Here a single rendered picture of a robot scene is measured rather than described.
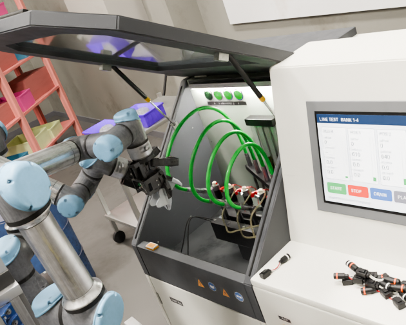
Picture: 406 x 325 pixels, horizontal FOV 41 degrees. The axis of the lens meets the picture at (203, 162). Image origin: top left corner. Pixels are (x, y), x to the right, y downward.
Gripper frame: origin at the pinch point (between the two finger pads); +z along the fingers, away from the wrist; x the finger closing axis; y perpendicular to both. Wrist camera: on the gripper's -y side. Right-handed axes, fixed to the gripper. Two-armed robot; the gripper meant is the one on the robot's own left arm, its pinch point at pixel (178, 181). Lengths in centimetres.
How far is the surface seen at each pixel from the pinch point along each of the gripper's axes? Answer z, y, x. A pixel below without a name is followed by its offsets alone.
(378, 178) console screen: 33, -13, 64
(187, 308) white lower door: 28, 45, -21
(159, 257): 9.5, 28.7, -20.0
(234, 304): 28.5, 35.4, 13.8
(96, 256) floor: 46, 53, -248
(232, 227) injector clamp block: 26.8, 9.5, -1.1
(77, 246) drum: 19, 46, -207
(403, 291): 42, 15, 73
